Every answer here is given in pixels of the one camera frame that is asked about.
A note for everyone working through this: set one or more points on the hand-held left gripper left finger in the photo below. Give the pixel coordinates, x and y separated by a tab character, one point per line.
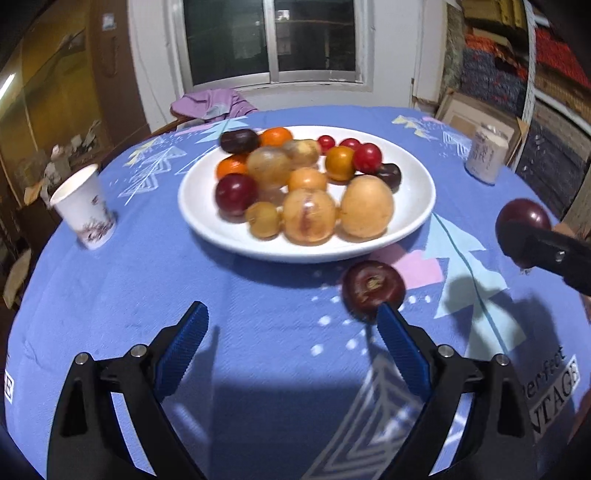
182	355

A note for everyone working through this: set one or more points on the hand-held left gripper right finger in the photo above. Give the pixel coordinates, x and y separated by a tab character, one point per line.
404	355

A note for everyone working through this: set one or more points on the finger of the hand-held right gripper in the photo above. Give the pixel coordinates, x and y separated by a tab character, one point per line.
545	249

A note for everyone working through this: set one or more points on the dark purple plum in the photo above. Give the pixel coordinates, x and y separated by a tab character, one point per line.
524	210
236	194

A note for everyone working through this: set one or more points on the white oval plate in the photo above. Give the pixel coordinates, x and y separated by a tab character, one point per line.
198	203

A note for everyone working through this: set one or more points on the tan round fruit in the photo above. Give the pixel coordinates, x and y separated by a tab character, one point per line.
367	206
309	215
302	152

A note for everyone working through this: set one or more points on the small yellow loquat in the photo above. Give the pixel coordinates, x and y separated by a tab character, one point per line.
263	219

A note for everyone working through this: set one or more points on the orange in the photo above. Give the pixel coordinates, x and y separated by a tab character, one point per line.
275	137
233	167

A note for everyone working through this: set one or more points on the red tomato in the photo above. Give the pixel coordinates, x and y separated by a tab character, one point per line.
368	157
350	144
326	143

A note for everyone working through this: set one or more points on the orange tomato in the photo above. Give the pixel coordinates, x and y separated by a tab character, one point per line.
307	180

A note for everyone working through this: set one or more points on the yellow tomato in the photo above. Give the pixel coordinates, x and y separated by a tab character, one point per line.
340	162

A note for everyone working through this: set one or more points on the speckled orange fruit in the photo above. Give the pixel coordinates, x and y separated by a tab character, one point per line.
269	167

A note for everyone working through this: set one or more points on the blue printed tablecloth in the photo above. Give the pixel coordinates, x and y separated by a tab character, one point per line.
138	286

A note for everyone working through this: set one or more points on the white drink can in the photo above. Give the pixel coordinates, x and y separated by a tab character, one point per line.
485	154

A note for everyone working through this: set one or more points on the white paper cup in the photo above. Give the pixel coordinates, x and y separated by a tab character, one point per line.
85	210

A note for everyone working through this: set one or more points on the white metal shelf rack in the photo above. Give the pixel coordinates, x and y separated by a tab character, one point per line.
530	69

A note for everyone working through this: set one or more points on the stack of patterned storage boxes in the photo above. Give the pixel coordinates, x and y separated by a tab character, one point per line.
489	69

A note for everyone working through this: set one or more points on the wooden chair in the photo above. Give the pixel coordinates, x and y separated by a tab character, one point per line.
182	122

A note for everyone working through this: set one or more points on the purple cloth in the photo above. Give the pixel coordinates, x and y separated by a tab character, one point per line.
212	104

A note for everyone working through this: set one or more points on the wooden glass cabinet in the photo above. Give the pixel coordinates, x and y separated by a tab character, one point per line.
55	92

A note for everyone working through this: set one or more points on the sliding window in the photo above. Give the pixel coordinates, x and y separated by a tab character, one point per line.
272	37

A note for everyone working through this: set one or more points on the wall switch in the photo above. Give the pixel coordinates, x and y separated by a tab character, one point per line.
109	21

